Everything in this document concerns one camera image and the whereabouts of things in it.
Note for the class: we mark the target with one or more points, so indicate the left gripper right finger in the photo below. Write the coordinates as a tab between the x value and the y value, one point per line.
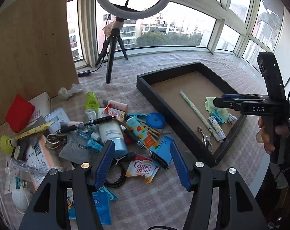
237	207

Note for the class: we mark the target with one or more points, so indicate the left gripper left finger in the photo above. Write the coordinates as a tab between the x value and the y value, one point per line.
49	207

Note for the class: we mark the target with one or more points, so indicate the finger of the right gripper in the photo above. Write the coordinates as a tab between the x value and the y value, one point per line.
226	102
243	96

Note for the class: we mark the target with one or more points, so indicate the green microfibre cloth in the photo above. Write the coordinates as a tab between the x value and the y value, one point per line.
209	105

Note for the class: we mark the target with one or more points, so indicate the paper chopsticks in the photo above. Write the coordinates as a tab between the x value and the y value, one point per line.
200	116

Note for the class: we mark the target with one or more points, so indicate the silver metal clip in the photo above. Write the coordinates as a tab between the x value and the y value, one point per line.
205	139

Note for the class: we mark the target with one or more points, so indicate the yellow shuttlecock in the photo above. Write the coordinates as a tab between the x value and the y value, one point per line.
8	144

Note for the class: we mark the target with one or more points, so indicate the patterned lighter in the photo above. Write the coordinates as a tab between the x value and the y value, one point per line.
217	127

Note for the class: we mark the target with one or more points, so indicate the right hand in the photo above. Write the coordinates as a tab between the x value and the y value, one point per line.
281	130

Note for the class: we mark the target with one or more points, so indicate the teal clip pair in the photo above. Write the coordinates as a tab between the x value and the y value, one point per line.
217	117

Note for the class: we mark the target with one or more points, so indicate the white respirator mask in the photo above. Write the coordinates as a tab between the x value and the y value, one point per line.
21	199

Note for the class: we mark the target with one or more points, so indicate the black tray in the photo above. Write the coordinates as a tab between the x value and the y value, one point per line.
162	89

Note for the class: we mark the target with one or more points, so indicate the orange tissue pack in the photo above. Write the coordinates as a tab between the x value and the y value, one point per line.
42	159

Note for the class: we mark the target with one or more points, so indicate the blue wet wipes packet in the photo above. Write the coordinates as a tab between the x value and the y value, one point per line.
102	204

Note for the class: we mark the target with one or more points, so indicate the teal plastic clothes peg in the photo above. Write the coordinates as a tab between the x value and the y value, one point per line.
111	195

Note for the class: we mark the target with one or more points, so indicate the blue tape measure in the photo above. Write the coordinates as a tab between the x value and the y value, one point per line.
155	120

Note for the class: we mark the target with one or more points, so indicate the wooden clothes peg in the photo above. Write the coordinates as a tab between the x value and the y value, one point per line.
150	130

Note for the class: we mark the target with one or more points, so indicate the blue phone stand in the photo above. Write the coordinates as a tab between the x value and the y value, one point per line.
164	149

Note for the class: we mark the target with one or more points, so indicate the orange fruit print tube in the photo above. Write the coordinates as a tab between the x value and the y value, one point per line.
140	131

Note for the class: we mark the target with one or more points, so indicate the yellow paper chopstick sleeve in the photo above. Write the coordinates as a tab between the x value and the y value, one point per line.
35	130

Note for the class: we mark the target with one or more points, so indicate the plaid tablecloth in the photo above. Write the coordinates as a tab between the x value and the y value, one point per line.
165	201

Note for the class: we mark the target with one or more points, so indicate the black marker pen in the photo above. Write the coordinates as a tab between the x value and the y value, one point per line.
139	143

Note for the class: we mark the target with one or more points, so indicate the coffee mate sachet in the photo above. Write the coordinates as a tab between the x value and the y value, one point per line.
142	167

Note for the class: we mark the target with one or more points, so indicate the blue cap lotion tube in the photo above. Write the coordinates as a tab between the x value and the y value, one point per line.
111	131

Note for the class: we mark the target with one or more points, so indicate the red cloth pouch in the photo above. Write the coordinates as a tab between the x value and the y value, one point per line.
19	114

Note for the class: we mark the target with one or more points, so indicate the white box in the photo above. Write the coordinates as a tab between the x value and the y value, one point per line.
42	106

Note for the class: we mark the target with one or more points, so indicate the pink small bottle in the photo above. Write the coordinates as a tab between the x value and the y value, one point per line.
116	105

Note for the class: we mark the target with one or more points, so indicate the green tube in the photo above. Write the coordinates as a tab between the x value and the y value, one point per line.
91	102

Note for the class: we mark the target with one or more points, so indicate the crumpled white tissue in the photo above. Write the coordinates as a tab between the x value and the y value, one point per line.
65	94

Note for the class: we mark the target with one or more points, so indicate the black tripod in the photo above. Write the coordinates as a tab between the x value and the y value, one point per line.
109	46

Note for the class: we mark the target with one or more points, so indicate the wooden board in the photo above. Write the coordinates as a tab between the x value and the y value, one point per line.
35	51

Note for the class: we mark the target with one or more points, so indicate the white ring light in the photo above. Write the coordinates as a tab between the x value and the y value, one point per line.
132	9

